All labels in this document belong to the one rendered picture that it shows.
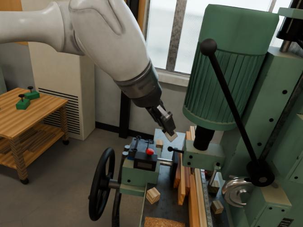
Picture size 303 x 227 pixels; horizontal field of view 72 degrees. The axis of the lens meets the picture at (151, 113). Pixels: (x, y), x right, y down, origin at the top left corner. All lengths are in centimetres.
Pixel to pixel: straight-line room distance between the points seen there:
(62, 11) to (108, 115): 207
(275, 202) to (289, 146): 15
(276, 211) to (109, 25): 60
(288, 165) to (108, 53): 49
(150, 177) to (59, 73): 162
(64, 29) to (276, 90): 52
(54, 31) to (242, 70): 43
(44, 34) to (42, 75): 184
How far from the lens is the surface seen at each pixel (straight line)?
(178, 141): 104
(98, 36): 36
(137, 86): 42
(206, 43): 45
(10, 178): 222
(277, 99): 63
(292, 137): 62
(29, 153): 213
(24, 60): 283
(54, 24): 49
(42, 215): 189
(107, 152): 85
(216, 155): 74
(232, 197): 73
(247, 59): 56
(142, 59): 40
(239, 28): 53
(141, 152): 77
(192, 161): 75
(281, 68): 60
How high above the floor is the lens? 151
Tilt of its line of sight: 30 degrees down
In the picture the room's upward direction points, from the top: 8 degrees clockwise
